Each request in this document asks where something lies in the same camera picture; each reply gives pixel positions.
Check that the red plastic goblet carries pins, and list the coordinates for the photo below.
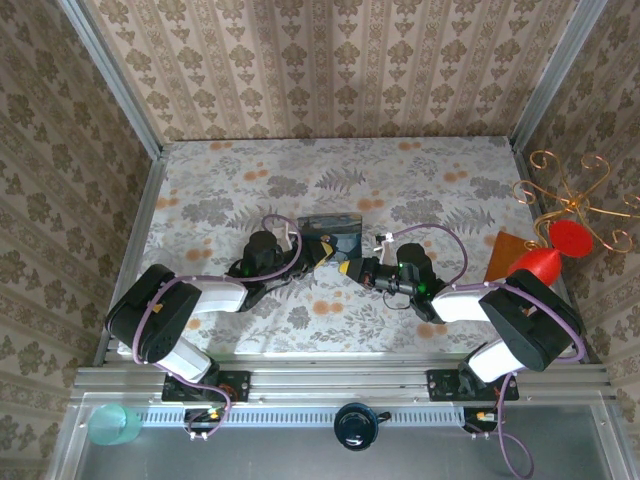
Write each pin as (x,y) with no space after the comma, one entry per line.
(570,237)

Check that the brown wooden board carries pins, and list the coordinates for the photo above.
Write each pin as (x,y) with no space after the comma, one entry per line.
(502,255)

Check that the aluminium front rail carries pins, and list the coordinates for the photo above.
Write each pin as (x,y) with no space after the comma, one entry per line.
(340,382)

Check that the aluminium table side rail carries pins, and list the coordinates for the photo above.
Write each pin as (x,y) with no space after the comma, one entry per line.
(145,210)
(525,165)

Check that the starry night tin box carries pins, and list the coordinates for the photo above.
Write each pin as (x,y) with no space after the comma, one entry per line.
(340,227)

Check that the teal plastic cup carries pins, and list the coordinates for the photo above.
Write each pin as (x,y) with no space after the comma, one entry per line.
(112,425)

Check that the dark blue mug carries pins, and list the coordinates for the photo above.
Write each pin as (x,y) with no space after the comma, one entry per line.
(355,425)

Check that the aluminium frame corner post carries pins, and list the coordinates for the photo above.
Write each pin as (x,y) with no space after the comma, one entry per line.
(555,80)
(115,80)

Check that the floral tablecloth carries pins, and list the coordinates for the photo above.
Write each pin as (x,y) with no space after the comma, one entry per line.
(350,165)

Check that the clear glass cup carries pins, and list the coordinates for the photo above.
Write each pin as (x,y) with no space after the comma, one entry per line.
(156,260)

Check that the grey metal tray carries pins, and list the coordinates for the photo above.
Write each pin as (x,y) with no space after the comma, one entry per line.
(250,455)

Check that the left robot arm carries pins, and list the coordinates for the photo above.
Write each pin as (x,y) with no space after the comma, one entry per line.
(220,297)

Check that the black power connector block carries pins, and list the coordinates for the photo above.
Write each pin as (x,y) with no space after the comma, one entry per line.
(480,417)
(202,417)

